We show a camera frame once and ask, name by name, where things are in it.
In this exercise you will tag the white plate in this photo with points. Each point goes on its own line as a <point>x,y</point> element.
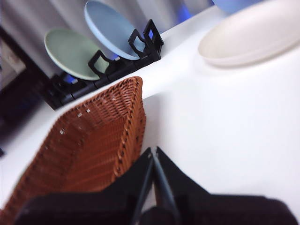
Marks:
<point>250,39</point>

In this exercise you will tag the blue bowl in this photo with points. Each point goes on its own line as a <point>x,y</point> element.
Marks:
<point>232,5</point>

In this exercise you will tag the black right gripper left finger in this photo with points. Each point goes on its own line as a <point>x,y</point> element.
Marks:
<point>98,208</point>

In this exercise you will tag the light blue plate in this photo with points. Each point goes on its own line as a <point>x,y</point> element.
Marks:
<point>110,28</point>

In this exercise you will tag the black dish rack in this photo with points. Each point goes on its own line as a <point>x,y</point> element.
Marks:
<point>122,68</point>

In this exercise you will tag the pale green plate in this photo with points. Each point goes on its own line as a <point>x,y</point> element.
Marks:
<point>68,51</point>

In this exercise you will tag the brown wicker basket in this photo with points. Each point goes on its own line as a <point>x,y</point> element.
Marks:
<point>93,140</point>

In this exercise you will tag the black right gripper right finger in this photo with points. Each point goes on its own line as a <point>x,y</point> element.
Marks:
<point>222,211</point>

